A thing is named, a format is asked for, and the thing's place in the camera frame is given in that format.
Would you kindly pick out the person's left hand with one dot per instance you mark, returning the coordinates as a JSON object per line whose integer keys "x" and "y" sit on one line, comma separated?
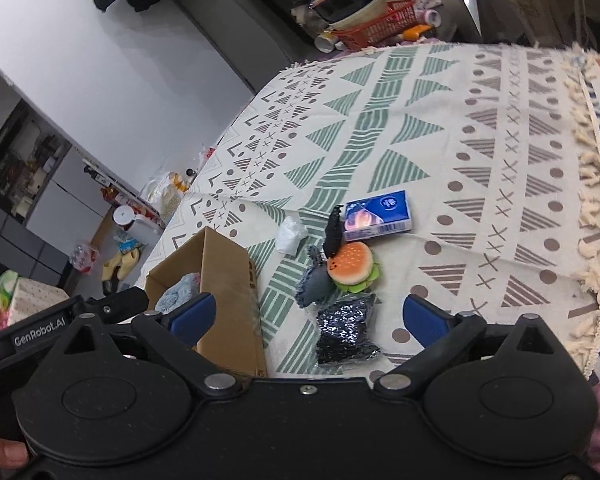
{"x": 2, "y": 452}

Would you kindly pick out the white crumpled plastic wrap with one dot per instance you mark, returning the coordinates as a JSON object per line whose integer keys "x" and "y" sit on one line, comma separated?
{"x": 291, "y": 234}

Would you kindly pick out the light blue fluffy cloth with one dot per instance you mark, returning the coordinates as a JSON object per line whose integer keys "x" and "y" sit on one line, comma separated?
{"x": 180, "y": 292}

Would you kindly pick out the soft burger toy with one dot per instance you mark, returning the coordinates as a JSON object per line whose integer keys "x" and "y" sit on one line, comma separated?
{"x": 351, "y": 266}

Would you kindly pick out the yellow slippers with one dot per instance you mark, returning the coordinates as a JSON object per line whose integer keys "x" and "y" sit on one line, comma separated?
{"x": 119, "y": 265}

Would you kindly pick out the dark shelf cabinet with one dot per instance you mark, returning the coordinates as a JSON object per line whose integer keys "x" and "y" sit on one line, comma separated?
{"x": 22, "y": 160}

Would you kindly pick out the cream geometric patterned blanket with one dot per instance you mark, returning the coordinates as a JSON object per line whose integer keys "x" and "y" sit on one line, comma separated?
{"x": 430, "y": 160}

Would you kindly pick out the metal can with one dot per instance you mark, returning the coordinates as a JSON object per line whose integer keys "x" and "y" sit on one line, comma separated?
{"x": 325, "y": 40}

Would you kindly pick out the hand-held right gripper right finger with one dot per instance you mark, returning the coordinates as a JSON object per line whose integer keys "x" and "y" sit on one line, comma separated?
{"x": 423, "y": 322}

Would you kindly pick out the orange bottle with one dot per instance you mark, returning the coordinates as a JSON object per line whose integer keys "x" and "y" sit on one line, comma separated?
{"x": 416, "y": 33}

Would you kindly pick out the white plastic jug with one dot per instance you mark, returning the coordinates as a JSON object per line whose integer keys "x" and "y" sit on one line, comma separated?
{"x": 130, "y": 220}

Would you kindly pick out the brown cardboard box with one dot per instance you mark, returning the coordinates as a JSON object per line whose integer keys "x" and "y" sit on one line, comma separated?
{"x": 230, "y": 290}

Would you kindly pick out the red plastic basket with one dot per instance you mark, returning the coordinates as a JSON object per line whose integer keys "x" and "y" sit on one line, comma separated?
{"x": 377, "y": 27}

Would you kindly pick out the wrapped pack of bottles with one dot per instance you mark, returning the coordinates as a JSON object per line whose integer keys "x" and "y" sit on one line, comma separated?
{"x": 82, "y": 256}

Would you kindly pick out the pink white bottle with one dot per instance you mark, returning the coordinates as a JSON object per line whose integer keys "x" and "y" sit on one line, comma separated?
{"x": 427, "y": 15}

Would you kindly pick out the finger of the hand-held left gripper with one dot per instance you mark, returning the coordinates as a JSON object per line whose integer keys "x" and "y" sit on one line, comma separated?
{"x": 122, "y": 302}

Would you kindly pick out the green snack packet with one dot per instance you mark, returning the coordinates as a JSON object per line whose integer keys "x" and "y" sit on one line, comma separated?
{"x": 7, "y": 294}

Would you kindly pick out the clear bag of bread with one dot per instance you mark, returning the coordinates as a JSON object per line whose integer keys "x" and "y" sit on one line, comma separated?
{"x": 169, "y": 191}

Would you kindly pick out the dark sparkly scrubber pack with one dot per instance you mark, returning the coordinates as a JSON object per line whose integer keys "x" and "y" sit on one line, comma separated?
{"x": 344, "y": 331}

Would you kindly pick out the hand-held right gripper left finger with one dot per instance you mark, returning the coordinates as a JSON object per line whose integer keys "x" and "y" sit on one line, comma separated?
{"x": 194, "y": 316}

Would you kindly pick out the blue tissue pack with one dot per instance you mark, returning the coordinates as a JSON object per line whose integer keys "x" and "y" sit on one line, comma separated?
{"x": 375, "y": 216}

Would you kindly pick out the cream bowl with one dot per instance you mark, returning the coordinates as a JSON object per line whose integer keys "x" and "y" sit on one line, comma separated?
{"x": 367, "y": 12}

